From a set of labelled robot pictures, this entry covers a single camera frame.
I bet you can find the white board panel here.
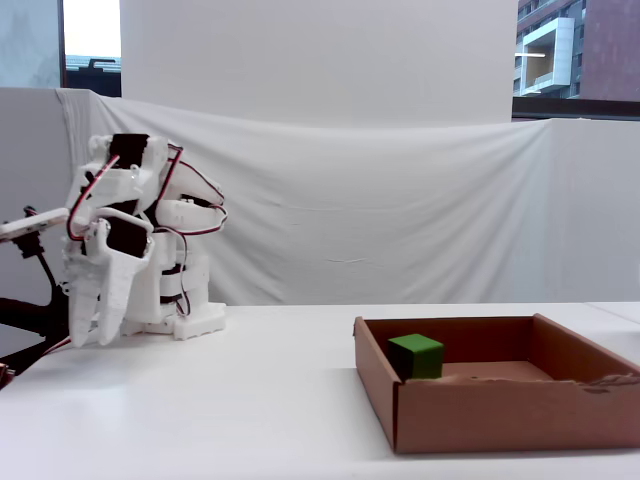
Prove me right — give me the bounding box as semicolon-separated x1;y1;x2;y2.
119;0;519;127

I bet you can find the white cloth backdrop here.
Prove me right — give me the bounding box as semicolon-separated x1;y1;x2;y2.
0;87;640;307

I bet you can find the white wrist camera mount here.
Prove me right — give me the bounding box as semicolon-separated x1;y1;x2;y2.
0;207;69;259

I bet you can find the brown cardboard box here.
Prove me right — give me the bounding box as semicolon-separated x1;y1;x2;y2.
352;312;640;455

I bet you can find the red white bus cable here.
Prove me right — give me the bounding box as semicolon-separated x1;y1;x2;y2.
0;336;72;362

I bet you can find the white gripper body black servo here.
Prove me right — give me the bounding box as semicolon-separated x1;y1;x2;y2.
74;214;155;262

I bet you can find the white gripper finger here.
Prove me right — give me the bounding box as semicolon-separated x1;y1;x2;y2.
97;248;150;347
60;243;107;349

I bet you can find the dark window sill bar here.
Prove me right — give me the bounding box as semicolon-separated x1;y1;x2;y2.
512;96;640;122

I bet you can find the green cube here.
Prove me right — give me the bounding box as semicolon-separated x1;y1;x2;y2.
387;333;446;381

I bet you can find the red black servo cable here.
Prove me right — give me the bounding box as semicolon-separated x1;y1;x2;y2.
67;153;122;242
154;144;229;236

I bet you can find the red brick building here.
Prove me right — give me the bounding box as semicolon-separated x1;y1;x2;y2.
579;0;640;101

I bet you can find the grey balconied building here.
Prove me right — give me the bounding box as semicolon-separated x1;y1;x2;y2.
513;0;585;99

